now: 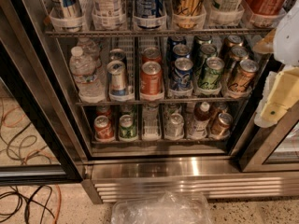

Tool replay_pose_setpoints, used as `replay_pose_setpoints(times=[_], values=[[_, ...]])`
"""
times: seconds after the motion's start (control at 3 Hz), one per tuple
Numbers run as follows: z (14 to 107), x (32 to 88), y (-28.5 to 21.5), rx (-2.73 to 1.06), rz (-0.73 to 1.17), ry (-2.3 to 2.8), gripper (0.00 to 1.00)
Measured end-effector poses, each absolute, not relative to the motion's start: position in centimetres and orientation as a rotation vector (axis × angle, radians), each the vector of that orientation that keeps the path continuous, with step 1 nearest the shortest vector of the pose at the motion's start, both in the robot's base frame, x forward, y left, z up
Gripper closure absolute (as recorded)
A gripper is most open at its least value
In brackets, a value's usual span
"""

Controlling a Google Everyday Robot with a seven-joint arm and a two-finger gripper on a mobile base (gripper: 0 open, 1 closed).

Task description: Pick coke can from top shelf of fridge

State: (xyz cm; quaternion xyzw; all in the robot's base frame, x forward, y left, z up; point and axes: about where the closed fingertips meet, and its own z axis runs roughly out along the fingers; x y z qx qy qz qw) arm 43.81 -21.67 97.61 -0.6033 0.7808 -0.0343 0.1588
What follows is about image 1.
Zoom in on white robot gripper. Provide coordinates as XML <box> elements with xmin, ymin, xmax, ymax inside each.
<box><xmin>252</xmin><ymin>0</ymin><xmax>299</xmax><ymax>128</ymax></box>

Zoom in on front gold brown can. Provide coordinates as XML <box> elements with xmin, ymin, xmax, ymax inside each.
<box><xmin>227</xmin><ymin>59</ymin><xmax>259</xmax><ymax>92</ymax></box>

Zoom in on gold brown can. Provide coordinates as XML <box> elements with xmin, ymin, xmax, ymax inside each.
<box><xmin>210</xmin><ymin>113</ymin><xmax>233</xmax><ymax>135</ymax></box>
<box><xmin>224</xmin><ymin>46</ymin><xmax>249</xmax><ymax>70</ymax></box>
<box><xmin>227</xmin><ymin>59</ymin><xmax>259</xmax><ymax>92</ymax></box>

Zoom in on middle gold brown can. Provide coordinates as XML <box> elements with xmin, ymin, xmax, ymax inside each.
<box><xmin>224</xmin><ymin>46</ymin><xmax>249</xmax><ymax>70</ymax></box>

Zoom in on front green soda can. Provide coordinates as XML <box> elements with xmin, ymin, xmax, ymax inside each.
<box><xmin>197</xmin><ymin>57</ymin><xmax>224</xmax><ymax>90</ymax></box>

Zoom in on green soda can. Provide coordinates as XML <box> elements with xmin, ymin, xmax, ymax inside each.
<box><xmin>119</xmin><ymin>115</ymin><xmax>137</xmax><ymax>139</ymax></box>
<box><xmin>197</xmin><ymin>57</ymin><xmax>224</xmax><ymax>90</ymax></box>
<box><xmin>196</xmin><ymin>44</ymin><xmax>218</xmax><ymax>67</ymax></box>

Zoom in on middle green soda can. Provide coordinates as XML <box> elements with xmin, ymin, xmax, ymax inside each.
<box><xmin>196</xmin><ymin>44</ymin><xmax>218</xmax><ymax>67</ymax></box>

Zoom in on bottom gold brown can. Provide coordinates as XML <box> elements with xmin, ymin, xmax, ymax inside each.
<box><xmin>210</xmin><ymin>113</ymin><xmax>233</xmax><ymax>135</ymax></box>

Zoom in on front blue pepsi can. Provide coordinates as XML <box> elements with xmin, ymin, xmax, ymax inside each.
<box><xmin>170</xmin><ymin>58</ymin><xmax>193</xmax><ymax>91</ymax></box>

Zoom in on blue pepsi can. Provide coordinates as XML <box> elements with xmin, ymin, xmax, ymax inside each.
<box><xmin>171</xmin><ymin>44</ymin><xmax>191</xmax><ymax>61</ymax></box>
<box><xmin>170</xmin><ymin>58</ymin><xmax>193</xmax><ymax>91</ymax></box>

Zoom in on middle blue pepsi can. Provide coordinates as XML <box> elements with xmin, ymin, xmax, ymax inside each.
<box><xmin>171</xmin><ymin>44</ymin><xmax>191</xmax><ymax>61</ymax></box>

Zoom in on top gold can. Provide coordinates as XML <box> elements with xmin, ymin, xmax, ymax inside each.
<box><xmin>172</xmin><ymin>0</ymin><xmax>204</xmax><ymax>29</ymax></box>

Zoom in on bottom silver can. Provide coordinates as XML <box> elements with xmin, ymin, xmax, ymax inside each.
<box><xmin>165</xmin><ymin>113</ymin><xmax>184</xmax><ymax>139</ymax></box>

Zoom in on front orange soda can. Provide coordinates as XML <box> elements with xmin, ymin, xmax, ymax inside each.
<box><xmin>140</xmin><ymin>62</ymin><xmax>162</xmax><ymax>95</ymax></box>

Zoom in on orange soda can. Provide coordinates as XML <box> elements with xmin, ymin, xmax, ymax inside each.
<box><xmin>142</xmin><ymin>47</ymin><xmax>162</xmax><ymax>63</ymax></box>
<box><xmin>140</xmin><ymin>62</ymin><xmax>162</xmax><ymax>95</ymax></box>

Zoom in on rear orange soda can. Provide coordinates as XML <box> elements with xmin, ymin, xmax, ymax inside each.
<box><xmin>142</xmin><ymin>47</ymin><xmax>162</xmax><ymax>63</ymax></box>

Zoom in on stainless steel fridge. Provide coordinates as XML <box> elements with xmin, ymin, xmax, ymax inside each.
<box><xmin>0</xmin><ymin>0</ymin><xmax>299</xmax><ymax>203</ymax></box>

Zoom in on top blue silver can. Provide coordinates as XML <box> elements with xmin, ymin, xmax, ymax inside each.
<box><xmin>135</xmin><ymin>0</ymin><xmax>164</xmax><ymax>29</ymax></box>

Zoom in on rear silver blue can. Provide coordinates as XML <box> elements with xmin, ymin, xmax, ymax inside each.
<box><xmin>109</xmin><ymin>49</ymin><xmax>127</xmax><ymax>63</ymax></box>

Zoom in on bottom green soda can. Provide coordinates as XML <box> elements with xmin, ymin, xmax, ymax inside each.
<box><xmin>119</xmin><ymin>115</ymin><xmax>137</xmax><ymax>139</ymax></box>

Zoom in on bottom red soda can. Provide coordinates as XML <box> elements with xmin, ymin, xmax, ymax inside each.
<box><xmin>93</xmin><ymin>116</ymin><xmax>114</xmax><ymax>140</ymax></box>

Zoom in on top blue white can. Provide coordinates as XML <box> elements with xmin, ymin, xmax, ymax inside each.
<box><xmin>50</xmin><ymin>0</ymin><xmax>82</xmax><ymax>33</ymax></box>

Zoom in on brown drink bottle white cap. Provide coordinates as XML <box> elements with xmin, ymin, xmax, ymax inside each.
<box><xmin>188</xmin><ymin>102</ymin><xmax>210</xmax><ymax>139</ymax></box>

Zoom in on clear plastic bag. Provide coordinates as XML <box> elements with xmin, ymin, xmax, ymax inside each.
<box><xmin>111</xmin><ymin>191</ymin><xmax>213</xmax><ymax>224</ymax></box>

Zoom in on top white labelled bottle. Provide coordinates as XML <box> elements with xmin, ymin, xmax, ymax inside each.
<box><xmin>93</xmin><ymin>0</ymin><xmax>126</xmax><ymax>30</ymax></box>

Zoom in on front clear water bottle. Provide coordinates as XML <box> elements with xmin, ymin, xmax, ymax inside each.
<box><xmin>69</xmin><ymin>47</ymin><xmax>105</xmax><ymax>104</ymax></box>

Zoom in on clear water bottle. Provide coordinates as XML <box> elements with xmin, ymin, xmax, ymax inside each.
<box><xmin>77</xmin><ymin>37</ymin><xmax>102</xmax><ymax>68</ymax></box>
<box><xmin>69</xmin><ymin>47</ymin><xmax>105</xmax><ymax>104</ymax></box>

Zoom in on rear clear water bottle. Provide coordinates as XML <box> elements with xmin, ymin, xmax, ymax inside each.
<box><xmin>77</xmin><ymin>37</ymin><xmax>102</xmax><ymax>68</ymax></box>

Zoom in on black and orange floor cables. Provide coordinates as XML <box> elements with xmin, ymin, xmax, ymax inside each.
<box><xmin>0</xmin><ymin>96</ymin><xmax>63</xmax><ymax>224</ymax></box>

